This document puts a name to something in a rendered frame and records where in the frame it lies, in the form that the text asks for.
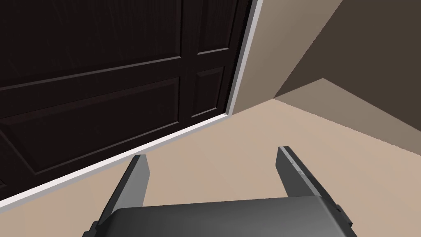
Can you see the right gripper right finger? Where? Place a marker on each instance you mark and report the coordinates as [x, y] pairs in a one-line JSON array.
[[297, 179]]

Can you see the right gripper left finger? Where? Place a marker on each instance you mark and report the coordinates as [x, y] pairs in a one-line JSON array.
[[131, 187]]

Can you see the dark brown panelled door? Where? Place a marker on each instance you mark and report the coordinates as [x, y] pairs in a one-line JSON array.
[[98, 82]]

